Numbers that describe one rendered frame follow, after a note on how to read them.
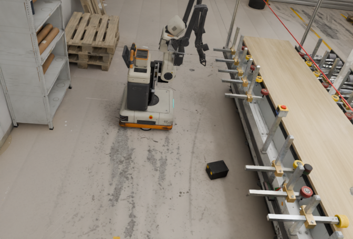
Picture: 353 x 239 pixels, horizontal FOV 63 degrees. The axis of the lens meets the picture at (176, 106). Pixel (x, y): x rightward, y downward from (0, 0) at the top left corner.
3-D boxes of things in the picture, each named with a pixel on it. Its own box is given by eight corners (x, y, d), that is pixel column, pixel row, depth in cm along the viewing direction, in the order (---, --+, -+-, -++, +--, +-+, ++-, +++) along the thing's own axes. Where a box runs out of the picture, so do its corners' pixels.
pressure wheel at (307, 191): (298, 204, 210) (304, 194, 203) (294, 194, 216) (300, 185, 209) (308, 204, 210) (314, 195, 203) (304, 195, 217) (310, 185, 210)
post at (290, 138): (269, 178, 240) (290, 137, 211) (268, 175, 243) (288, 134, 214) (272, 178, 241) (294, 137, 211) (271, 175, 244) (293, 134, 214)
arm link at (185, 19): (191, -13, 311) (191, -10, 303) (203, -9, 314) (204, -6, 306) (178, 24, 338) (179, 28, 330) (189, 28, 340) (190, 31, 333)
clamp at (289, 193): (287, 202, 206) (289, 198, 203) (281, 186, 217) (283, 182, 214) (294, 203, 207) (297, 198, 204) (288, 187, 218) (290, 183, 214)
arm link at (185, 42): (194, 0, 277) (195, 4, 270) (207, 4, 280) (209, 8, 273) (179, 41, 304) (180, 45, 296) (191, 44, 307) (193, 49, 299)
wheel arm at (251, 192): (248, 196, 206) (250, 193, 203) (247, 192, 209) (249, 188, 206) (305, 199, 210) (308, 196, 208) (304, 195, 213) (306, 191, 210)
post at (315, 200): (287, 238, 203) (316, 198, 173) (286, 234, 206) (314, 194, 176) (292, 238, 203) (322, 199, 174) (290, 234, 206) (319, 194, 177)
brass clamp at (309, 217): (304, 228, 181) (308, 224, 178) (297, 209, 191) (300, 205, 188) (314, 228, 181) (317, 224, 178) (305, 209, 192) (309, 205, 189)
